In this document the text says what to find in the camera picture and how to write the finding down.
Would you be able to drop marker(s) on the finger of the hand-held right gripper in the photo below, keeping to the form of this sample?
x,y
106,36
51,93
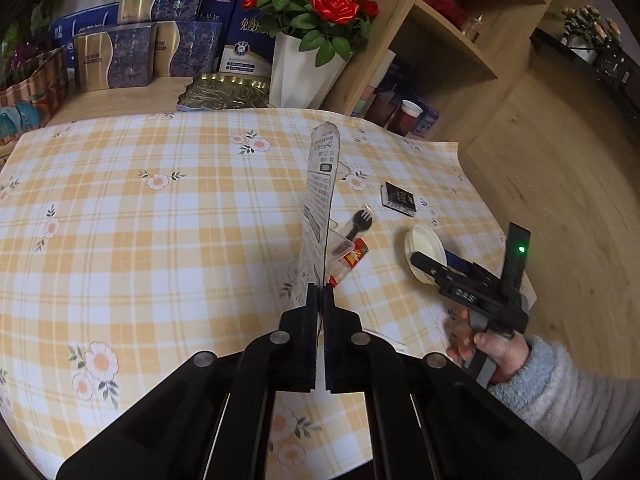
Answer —
x,y
427,266
456,262

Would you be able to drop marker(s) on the clear cutlery pack black fork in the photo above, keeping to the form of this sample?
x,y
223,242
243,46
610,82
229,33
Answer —
x,y
356,222

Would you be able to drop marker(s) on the yellow plaid floral tablecloth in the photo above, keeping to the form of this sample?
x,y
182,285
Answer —
x,y
150,260

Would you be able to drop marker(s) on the pale pink flower bouquet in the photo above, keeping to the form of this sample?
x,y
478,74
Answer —
x,y
590,25

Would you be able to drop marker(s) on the purple blue small box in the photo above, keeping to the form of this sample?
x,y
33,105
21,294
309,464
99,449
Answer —
x,y
427,117

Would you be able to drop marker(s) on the red and white paper cup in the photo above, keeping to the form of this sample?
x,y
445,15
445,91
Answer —
x,y
406,117

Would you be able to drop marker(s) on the red rose plant white pot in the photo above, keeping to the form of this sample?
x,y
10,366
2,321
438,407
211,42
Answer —
x,y
300,75

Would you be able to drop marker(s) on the stack of pastel cups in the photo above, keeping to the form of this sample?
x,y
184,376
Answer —
x,y
380,75

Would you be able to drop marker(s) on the striped planter box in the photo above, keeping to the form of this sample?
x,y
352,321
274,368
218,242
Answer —
x,y
35,90

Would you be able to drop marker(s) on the white printed packet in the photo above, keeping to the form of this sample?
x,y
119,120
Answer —
x,y
320,200

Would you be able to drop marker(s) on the blue and white emblem box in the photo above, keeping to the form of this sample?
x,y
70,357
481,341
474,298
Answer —
x,y
245,45

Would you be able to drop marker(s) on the person's right hand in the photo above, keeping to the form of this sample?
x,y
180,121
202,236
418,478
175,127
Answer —
x,y
505,355

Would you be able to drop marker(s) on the round plastic lid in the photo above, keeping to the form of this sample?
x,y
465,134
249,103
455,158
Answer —
x,y
422,245

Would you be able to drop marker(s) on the clear glass perfume bottle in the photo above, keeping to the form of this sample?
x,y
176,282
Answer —
x,y
473,30

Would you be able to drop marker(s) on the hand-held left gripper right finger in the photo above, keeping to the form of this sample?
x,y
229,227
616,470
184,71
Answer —
x,y
335,350

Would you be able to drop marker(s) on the black sideboard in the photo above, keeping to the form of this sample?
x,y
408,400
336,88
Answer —
x,y
575,75

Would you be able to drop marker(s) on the person's right forearm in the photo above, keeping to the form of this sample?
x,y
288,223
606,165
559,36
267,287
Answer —
x,y
565,400

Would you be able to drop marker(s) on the small black packet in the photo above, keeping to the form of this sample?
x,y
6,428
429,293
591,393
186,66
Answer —
x,y
398,199

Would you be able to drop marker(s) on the blue white-print carton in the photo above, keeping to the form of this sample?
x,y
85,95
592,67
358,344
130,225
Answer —
x,y
85,20

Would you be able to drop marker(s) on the dark blue box red label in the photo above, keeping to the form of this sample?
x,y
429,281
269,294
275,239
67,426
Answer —
x,y
220,2

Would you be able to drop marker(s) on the wooden shelf unit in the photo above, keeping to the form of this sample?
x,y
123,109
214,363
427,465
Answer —
x,y
450,47

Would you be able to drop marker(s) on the gold leaf-shaped tray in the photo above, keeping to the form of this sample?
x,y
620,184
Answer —
x,y
225,92

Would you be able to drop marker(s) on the dark blue illustrated box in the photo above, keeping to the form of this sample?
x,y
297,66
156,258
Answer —
x,y
402,77

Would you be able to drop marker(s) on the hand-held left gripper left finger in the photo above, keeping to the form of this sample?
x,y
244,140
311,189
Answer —
x,y
307,340

